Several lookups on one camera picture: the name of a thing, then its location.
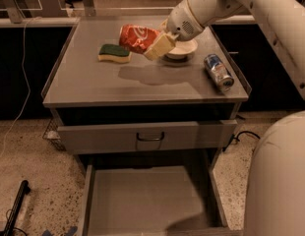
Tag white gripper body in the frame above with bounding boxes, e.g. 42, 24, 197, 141
166, 0, 205, 41

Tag black drawer handle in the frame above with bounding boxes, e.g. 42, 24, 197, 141
136, 132, 165, 142

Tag grey top drawer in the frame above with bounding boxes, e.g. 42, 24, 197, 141
58, 120, 237, 154

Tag grey open middle drawer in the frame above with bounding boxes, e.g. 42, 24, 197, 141
77, 157, 242, 236

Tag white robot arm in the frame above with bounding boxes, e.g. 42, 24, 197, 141
148, 0, 305, 236

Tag white hanging cable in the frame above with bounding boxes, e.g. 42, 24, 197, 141
0, 16, 42, 164

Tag blue silver soda can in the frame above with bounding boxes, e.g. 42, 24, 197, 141
204, 54, 234, 91

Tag white bowl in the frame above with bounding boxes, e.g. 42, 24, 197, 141
166, 39, 198, 60

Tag grey metal drawer cabinet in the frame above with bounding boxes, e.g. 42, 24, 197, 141
40, 15, 253, 236

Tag black floor cable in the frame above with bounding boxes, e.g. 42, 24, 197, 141
232, 130, 261, 145

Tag wire basket behind cabinet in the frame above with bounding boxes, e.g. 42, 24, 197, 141
42, 119, 65, 151

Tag red coke can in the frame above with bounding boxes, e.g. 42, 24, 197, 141
119, 24, 159, 54

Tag black bar on floor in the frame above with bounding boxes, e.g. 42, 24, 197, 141
2, 180, 31, 236

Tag green yellow sponge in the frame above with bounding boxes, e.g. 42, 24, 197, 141
98, 44, 131, 64

